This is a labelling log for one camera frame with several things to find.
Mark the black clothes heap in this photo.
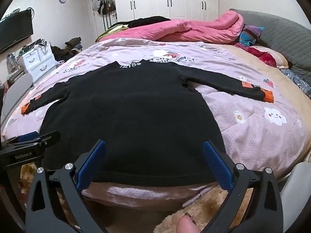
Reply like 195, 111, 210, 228
110, 16, 172, 29

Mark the grey chair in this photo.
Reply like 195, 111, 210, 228
0, 74, 33, 127

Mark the white drawer chest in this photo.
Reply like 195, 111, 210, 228
18, 41, 57, 82

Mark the pink strawberry print bed sheet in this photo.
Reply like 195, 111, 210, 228
1, 37, 311, 207

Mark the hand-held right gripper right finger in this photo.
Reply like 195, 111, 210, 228
202, 140, 283, 233

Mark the person's right hand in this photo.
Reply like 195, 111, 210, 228
175, 212, 202, 233

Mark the white door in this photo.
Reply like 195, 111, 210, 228
91, 0, 117, 42

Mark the dark clothes pile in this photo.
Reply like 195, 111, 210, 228
50, 37, 83, 62

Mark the grey quilted headboard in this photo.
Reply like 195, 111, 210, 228
230, 8, 311, 93

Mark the green cloth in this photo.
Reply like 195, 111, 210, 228
95, 25, 129, 42

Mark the pink quilt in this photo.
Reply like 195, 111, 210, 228
98, 10, 245, 43

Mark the black hanging bag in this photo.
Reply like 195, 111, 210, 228
97, 0, 108, 15

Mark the black television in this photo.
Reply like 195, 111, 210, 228
0, 10, 34, 54

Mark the blue floral cloth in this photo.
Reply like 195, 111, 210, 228
279, 68, 311, 100

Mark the black t-shirt orange print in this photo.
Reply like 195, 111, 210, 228
21, 59, 274, 183

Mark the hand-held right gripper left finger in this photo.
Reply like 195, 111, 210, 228
25, 139, 107, 233

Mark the striped colourful cloth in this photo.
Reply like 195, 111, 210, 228
239, 25, 264, 47

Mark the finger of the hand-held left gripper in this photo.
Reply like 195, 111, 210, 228
29, 130, 61, 151
4, 131, 40, 144

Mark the red fleece blanket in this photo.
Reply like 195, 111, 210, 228
233, 42, 277, 68

